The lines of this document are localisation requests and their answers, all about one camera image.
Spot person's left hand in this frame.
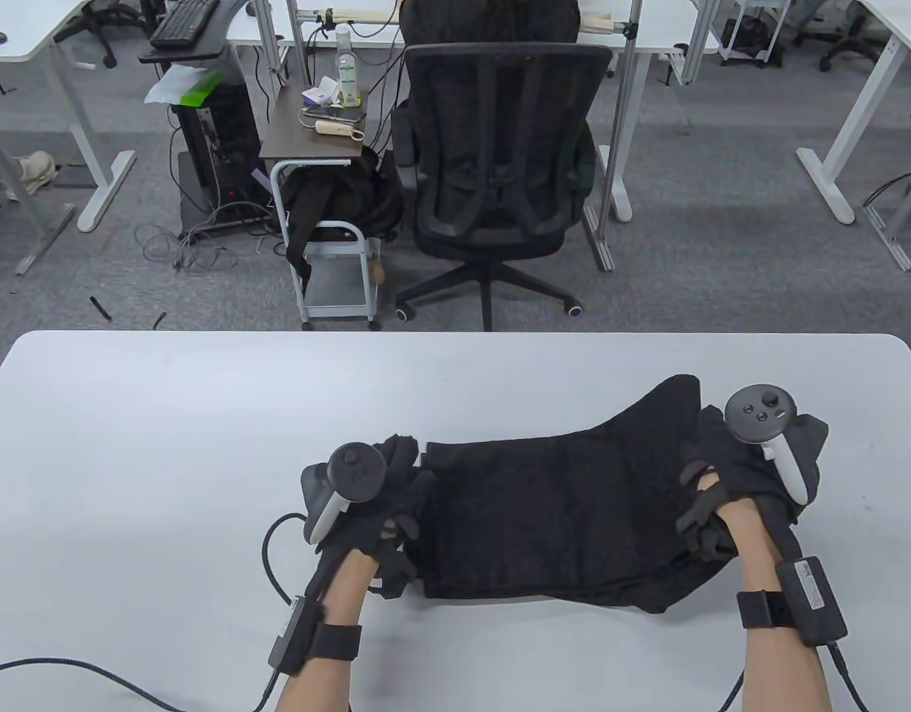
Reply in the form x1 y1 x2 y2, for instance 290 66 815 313
315 434 435 598

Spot person's right hand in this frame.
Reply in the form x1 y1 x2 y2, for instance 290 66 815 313
677 404 829 557

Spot black denim trousers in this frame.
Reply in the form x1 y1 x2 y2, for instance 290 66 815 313
418 375 738 615

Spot person's left forearm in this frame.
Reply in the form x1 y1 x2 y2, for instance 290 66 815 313
276 550 378 712

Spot person's right forearm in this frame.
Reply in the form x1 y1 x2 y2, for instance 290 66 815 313
715 495 831 712

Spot grey white right controller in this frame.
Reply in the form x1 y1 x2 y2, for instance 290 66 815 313
725 384 829 512

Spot grey white controller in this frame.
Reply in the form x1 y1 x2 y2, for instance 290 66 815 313
725 384 829 512
301 443 388 547

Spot grey white left controller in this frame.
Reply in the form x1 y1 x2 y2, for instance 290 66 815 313
301 443 388 547

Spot black mesh office chair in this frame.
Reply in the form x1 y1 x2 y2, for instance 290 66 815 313
392 42 614 332

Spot black bag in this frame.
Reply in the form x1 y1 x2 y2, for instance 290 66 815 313
281 148 404 294

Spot white desk with T-foot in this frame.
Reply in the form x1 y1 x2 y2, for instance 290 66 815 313
797 0 911 272

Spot black computer tower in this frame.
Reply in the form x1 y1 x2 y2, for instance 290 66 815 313
171 80 271 232

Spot white trolley with black bag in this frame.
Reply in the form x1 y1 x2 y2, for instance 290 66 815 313
720 0 786 69

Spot long white desk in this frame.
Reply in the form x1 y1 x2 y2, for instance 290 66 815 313
226 0 722 86

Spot clear plastic bottle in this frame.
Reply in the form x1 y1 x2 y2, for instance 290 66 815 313
335 24 361 106

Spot black swivel chair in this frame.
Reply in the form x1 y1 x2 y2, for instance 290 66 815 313
55 0 167 69
793 0 883 73

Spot green white plastic bag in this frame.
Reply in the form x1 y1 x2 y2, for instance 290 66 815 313
144 64 230 107

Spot beige shoe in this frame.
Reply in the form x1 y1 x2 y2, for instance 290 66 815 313
7 151 58 200

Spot black keyboard tray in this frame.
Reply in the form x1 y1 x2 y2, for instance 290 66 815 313
139 0 250 65

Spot black keyboard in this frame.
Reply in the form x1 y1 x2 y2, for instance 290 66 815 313
150 0 220 49

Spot white desk with white legs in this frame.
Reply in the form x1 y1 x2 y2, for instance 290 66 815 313
0 0 137 275

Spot thin black glove cable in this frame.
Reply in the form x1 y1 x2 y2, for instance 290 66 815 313
261 513 308 609

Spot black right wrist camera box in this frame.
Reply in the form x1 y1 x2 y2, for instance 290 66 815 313
737 556 848 647

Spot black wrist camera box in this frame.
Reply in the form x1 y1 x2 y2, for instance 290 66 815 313
737 556 848 647
269 596 363 676

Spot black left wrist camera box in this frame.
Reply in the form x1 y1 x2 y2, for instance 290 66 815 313
269 596 363 676

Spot black right camera cable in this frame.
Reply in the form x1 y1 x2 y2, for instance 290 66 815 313
723 642 872 712

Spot black floor cable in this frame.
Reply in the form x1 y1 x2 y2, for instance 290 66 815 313
862 165 911 208

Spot tangle of floor cables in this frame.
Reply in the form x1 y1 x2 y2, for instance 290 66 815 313
134 200 278 271

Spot aluminium frame post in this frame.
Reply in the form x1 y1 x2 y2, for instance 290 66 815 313
583 0 645 272

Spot black braided cable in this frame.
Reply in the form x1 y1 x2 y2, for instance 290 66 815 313
0 657 278 712

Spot brown-top white-frame side cart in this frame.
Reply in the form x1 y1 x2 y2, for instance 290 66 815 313
260 88 386 331

